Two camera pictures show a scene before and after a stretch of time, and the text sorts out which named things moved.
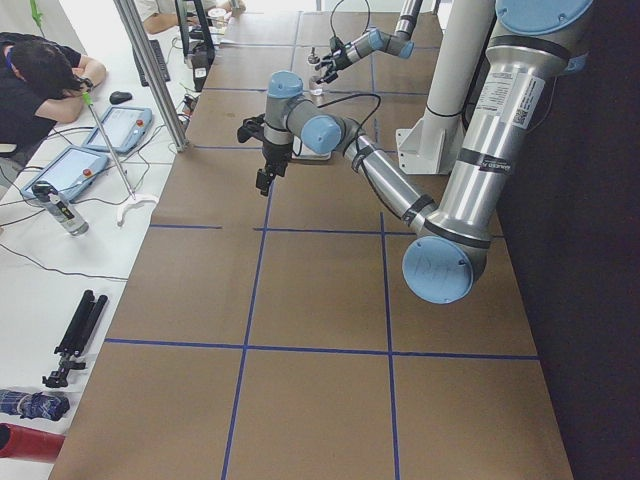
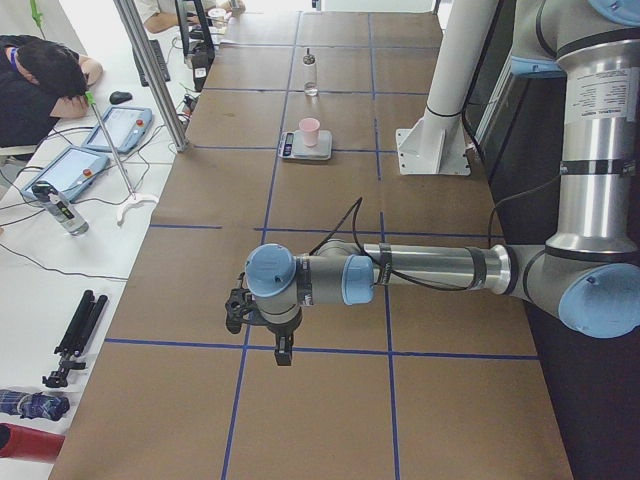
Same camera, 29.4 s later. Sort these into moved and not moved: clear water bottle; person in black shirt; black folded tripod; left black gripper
Moved: left black gripper
Not moved: black folded tripod; clear water bottle; person in black shirt
